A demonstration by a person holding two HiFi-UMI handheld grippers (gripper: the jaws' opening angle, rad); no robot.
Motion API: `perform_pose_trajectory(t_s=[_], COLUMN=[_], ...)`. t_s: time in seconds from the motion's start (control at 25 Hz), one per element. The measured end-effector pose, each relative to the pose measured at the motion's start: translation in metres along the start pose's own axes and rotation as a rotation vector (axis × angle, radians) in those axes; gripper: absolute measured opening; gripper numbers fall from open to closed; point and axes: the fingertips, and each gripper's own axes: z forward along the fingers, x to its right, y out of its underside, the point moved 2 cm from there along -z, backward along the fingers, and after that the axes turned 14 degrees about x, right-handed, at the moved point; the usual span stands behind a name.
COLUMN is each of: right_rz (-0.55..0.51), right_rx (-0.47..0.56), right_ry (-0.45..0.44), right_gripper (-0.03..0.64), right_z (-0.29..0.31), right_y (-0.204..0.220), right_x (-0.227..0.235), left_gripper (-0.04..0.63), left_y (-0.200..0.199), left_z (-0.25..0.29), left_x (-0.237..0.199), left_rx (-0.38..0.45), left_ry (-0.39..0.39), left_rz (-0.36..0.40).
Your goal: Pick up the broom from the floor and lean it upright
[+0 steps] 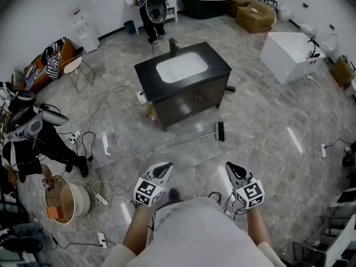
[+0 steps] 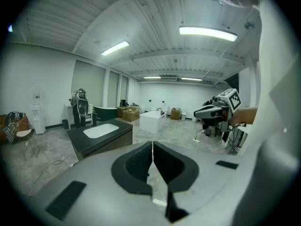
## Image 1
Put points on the colourful clothes pile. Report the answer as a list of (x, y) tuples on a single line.
[(33, 76)]

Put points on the black sink faucet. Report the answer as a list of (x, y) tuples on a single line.
[(172, 47)]

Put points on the small pink item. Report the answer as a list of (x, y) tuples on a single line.
[(254, 10)]

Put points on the white square bathtub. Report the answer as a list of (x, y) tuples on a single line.
[(283, 54)]

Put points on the yellow oil bottle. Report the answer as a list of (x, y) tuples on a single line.
[(150, 110)]

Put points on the white sink basin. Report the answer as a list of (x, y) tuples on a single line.
[(180, 68)]

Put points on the metal rack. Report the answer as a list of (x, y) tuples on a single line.
[(342, 199)]

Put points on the dark wooden vanity cabinet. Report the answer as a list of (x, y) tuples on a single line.
[(180, 101)]

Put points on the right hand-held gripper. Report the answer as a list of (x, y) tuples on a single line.
[(250, 193)]

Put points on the person's white shirt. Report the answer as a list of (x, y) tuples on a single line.
[(200, 232)]

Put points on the black bathtub faucet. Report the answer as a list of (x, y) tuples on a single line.
[(314, 55)]

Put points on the white power strip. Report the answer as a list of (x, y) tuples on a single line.
[(75, 136), (323, 150), (102, 199), (140, 96), (102, 239)]

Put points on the person's left forearm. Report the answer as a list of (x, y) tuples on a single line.
[(136, 227)]

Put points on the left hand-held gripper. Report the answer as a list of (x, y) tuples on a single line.
[(146, 190)]

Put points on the black power adapter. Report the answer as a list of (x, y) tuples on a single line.
[(90, 158)]

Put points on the white water dispenser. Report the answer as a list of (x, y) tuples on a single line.
[(86, 37)]

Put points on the person's dark left shoe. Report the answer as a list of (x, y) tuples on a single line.
[(174, 195)]

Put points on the small black floor item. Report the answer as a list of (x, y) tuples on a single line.
[(230, 88)]

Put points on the dark waste bin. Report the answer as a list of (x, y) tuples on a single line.
[(129, 28)]

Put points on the dark green bathtub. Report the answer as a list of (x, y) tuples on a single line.
[(203, 8)]

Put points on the person's right forearm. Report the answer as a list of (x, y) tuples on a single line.
[(257, 227)]

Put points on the striped black white clothing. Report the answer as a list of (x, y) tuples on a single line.
[(51, 65)]

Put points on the grey backpack rig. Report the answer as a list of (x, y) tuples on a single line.
[(154, 11), (33, 125)]

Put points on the large cardboard box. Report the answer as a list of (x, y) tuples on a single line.
[(254, 22)]

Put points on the clear bottle with red label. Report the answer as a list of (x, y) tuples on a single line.
[(152, 118)]

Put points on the orange block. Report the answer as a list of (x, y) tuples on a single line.
[(54, 212)]

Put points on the round wooden tub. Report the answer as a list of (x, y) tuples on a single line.
[(80, 202)]

